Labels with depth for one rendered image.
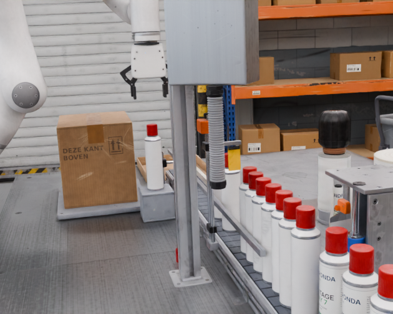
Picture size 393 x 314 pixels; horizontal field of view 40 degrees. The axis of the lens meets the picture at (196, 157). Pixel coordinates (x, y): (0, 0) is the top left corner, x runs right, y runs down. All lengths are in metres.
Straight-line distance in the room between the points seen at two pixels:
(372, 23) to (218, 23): 5.20
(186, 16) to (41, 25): 4.64
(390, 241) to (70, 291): 0.72
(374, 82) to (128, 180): 3.83
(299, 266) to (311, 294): 0.06
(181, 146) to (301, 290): 0.41
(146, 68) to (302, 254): 0.86
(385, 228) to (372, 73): 4.58
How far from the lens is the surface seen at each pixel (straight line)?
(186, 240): 1.25
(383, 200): 0.88
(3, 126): 1.61
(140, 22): 1.61
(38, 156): 5.83
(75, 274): 1.38
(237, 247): 1.34
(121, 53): 5.62
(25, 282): 1.38
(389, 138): 3.84
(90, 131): 1.77
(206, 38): 1.09
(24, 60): 1.55
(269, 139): 5.19
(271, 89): 5.05
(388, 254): 0.92
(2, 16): 1.56
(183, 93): 1.18
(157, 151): 1.66
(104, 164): 1.80
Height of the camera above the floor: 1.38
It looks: 13 degrees down
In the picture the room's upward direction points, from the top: 3 degrees counter-clockwise
